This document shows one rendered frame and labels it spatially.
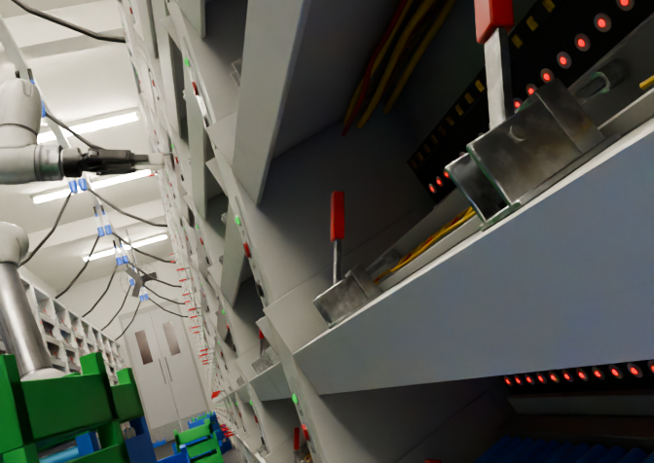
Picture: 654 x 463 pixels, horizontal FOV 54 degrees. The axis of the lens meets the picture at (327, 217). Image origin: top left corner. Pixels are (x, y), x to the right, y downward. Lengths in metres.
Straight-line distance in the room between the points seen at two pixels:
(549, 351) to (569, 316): 0.02
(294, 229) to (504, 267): 0.47
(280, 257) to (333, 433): 0.17
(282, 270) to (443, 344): 0.38
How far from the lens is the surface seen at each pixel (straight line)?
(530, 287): 0.19
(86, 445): 0.93
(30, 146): 1.71
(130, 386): 1.09
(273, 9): 0.37
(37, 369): 2.01
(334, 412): 0.63
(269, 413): 1.32
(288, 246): 0.64
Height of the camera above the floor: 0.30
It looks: 12 degrees up
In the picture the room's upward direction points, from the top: 19 degrees counter-clockwise
